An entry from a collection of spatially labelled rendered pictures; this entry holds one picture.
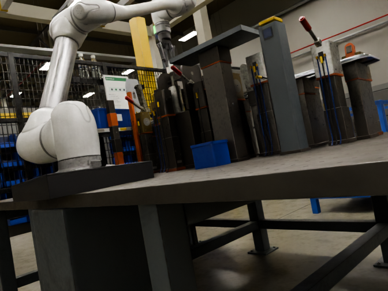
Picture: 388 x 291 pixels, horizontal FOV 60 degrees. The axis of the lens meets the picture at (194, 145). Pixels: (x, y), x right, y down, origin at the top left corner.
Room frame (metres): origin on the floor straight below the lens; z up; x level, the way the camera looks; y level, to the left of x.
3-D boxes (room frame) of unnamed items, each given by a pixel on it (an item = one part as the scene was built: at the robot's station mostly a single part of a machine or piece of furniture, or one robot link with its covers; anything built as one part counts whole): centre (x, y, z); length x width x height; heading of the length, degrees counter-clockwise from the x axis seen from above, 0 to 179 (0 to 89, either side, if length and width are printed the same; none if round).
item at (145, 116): (1.89, 0.27, 0.87); 0.10 x 0.07 x 0.35; 138
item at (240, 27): (1.31, -0.14, 1.16); 0.37 x 0.14 x 0.02; 48
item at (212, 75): (1.31, -0.14, 0.92); 0.10 x 0.08 x 0.45; 48
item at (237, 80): (1.47, -0.20, 0.89); 0.12 x 0.08 x 0.38; 138
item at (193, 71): (1.63, 0.01, 0.95); 0.18 x 0.13 x 0.49; 48
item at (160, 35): (1.95, 0.06, 1.45); 0.08 x 0.07 x 0.09; 137
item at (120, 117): (2.25, 0.53, 1.10); 0.30 x 0.17 x 0.13; 145
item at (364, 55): (1.70, -0.22, 1.00); 1.38 x 0.22 x 0.02; 48
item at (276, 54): (1.13, -0.33, 0.92); 0.08 x 0.08 x 0.44; 48
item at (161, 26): (1.95, 0.06, 1.53); 0.09 x 0.09 x 0.06
